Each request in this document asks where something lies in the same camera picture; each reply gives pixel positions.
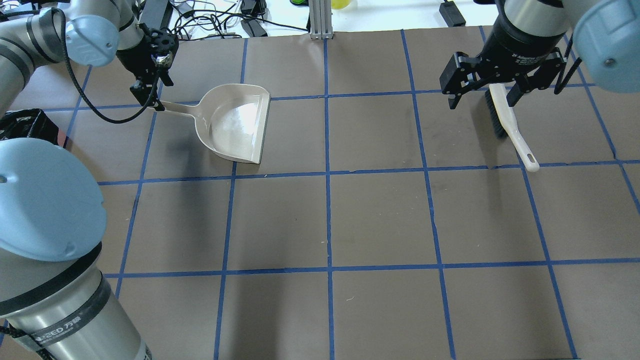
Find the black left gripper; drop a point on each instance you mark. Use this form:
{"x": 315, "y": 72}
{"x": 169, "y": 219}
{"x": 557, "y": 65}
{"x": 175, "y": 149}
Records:
{"x": 133, "y": 61}

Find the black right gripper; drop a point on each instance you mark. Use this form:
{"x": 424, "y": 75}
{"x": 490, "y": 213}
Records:
{"x": 520, "y": 46}

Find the beige hand brush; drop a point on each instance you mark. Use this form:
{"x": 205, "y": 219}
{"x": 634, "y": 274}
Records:
{"x": 505, "y": 125}

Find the beige plastic dustpan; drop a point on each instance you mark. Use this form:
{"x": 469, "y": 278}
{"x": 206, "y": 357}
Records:
{"x": 230, "y": 120}

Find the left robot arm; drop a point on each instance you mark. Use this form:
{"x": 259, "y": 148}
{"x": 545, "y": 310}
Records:
{"x": 56, "y": 301}

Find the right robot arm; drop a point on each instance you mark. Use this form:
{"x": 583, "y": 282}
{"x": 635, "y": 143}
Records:
{"x": 604, "y": 33}

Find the black bag lined bin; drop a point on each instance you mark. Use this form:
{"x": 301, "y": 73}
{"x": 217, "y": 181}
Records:
{"x": 31, "y": 123}

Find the black power brick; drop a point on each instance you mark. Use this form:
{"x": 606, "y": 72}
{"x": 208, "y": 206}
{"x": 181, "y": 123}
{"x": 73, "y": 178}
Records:
{"x": 155, "y": 14}

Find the black power adapter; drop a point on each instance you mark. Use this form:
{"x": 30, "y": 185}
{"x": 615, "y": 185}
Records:
{"x": 451, "y": 14}

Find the aluminium frame post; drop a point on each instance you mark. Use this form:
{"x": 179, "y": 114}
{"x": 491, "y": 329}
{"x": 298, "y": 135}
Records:
{"x": 320, "y": 20}

